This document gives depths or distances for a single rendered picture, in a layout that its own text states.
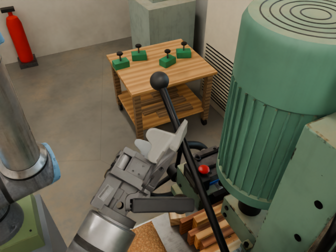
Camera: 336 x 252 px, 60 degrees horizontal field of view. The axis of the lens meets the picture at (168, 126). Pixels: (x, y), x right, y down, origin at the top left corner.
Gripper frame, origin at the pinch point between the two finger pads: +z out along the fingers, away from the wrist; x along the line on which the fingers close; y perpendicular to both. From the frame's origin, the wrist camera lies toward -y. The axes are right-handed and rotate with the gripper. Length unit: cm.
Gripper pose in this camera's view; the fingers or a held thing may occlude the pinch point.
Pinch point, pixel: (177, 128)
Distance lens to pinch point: 56.8
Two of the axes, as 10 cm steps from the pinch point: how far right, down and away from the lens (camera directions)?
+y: -8.4, -5.2, -1.5
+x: -2.8, 1.8, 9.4
